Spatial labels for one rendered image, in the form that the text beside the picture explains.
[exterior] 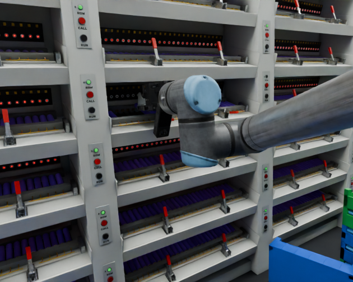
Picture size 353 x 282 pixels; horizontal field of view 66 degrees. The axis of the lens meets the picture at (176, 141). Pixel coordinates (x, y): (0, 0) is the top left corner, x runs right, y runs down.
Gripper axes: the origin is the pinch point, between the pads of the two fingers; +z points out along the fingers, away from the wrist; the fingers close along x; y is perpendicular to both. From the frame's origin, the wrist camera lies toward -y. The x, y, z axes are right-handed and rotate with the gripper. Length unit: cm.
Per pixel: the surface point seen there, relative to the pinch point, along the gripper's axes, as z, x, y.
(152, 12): -9.9, -1.9, 28.8
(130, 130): -7.1, 8.1, -6.2
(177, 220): -1.2, -8.9, -42.5
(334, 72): -9, -99, 10
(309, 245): -3, -85, -78
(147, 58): -3.0, -2.0, 16.4
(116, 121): -3.7, 11.0, -3.1
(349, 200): -29, -75, -44
